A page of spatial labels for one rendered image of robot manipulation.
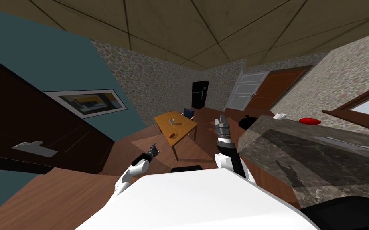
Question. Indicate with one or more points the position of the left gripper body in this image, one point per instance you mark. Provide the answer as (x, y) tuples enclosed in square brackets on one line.
[(153, 151)]

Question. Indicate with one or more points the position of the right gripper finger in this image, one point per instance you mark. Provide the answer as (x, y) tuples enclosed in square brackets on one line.
[(224, 120), (217, 122)]

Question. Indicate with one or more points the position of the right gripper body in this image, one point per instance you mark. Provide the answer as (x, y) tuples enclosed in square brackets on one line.
[(223, 132)]

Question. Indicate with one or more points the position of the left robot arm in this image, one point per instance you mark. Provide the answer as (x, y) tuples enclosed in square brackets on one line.
[(136, 168)]

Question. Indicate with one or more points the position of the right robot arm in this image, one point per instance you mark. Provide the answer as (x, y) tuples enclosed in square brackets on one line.
[(232, 157)]

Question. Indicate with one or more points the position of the black rounded pot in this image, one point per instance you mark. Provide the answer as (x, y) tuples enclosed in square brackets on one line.
[(246, 123)]

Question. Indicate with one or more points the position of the blue chair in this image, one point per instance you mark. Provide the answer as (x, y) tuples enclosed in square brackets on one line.
[(188, 112)]

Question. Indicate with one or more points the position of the black fridge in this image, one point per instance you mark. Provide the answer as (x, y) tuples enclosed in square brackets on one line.
[(200, 95)]

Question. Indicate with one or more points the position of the light wooden table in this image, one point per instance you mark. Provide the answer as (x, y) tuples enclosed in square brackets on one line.
[(182, 127)]

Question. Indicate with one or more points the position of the white panel door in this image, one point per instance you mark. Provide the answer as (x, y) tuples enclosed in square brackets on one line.
[(246, 91)]

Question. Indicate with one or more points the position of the white mug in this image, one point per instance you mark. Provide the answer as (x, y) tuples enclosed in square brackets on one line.
[(280, 116)]

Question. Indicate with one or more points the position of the reddish brown door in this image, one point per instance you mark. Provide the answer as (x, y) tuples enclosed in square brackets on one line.
[(275, 88)]

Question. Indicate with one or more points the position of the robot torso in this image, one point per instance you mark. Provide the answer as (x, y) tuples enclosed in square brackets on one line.
[(197, 201)]

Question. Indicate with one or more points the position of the red plate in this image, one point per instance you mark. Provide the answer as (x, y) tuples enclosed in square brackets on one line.
[(309, 121)]

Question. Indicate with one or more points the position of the dark brown door leaf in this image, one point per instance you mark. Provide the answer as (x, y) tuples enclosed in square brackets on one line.
[(28, 118)]

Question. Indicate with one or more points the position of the brown framed window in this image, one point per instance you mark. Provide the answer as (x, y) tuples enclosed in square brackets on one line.
[(363, 116)]

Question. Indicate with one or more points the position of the white framed wall picture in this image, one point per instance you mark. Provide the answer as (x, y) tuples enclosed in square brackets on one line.
[(88, 103)]

